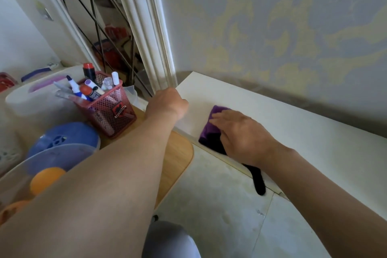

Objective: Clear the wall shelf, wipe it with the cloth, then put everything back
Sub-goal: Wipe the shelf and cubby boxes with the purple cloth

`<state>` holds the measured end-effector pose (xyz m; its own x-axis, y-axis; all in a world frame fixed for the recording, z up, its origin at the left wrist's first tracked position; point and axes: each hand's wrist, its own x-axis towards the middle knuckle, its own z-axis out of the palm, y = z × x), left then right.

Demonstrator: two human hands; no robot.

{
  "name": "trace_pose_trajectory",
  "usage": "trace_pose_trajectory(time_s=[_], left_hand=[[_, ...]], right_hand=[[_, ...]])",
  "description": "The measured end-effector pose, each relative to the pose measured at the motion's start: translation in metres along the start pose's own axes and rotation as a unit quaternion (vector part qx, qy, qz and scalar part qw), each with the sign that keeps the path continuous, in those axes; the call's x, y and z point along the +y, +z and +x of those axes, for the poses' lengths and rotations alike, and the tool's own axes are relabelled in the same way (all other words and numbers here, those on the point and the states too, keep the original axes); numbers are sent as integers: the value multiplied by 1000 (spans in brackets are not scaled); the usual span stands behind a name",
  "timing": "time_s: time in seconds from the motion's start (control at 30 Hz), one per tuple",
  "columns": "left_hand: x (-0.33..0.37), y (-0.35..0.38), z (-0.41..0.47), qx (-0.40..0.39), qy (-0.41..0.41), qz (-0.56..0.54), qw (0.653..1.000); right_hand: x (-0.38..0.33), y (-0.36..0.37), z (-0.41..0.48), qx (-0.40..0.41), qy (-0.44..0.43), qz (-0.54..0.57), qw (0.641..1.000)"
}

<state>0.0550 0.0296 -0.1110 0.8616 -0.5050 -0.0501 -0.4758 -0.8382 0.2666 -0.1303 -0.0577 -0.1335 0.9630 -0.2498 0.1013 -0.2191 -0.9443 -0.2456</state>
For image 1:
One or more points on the purple band white marker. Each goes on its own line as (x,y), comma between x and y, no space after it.
(93,86)

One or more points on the clear cap pen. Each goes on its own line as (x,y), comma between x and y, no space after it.
(107,83)

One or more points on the blue round plastic lid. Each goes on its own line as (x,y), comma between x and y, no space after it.
(71,135)

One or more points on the clear plastic bag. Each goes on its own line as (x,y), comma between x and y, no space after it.
(130,94)

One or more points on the black binder clip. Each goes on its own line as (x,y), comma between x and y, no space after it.
(119,109)

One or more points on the person's right fingers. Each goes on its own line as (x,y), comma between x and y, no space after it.
(219,118)

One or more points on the blue cap white marker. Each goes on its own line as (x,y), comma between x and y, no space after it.
(74,86)

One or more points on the red mesh pen basket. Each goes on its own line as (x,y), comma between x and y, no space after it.
(110,115)

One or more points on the white round plastic container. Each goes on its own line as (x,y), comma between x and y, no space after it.
(36,102)

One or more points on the purple and black cloth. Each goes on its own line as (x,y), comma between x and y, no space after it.
(210,137)

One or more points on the person's left hand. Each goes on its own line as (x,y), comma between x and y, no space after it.
(165,104)

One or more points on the clear plastic bowl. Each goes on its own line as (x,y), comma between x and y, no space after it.
(45,158)

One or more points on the person's right forearm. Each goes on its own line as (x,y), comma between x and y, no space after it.
(326,206)

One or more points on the white door frame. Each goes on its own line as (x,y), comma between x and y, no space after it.
(142,25)

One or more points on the black bottle with red cap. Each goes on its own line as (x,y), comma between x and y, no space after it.
(89,72)

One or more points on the red cap marker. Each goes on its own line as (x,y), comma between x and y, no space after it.
(88,91)

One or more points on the red plastic object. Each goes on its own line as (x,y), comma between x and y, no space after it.
(6,81)

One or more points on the person's leg in grey trousers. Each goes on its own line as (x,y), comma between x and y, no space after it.
(169,241)

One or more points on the orange ball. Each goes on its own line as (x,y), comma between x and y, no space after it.
(46,179)

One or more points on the person's right hand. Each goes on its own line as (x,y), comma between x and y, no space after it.
(245,138)

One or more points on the white wall switch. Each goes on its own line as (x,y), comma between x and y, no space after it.
(44,10)

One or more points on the person's left forearm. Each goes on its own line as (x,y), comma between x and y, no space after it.
(99,194)

